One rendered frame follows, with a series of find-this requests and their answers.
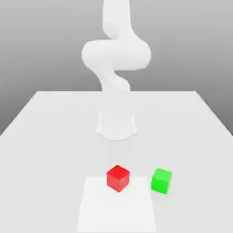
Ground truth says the small red cube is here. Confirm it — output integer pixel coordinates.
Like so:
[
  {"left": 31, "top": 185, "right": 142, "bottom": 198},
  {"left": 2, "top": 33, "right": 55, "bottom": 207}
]
[{"left": 106, "top": 164, "right": 131, "bottom": 193}]

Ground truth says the small green cube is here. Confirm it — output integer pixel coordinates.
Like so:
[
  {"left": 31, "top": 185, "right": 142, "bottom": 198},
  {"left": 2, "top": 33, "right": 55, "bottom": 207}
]
[{"left": 150, "top": 167, "right": 173, "bottom": 195}]

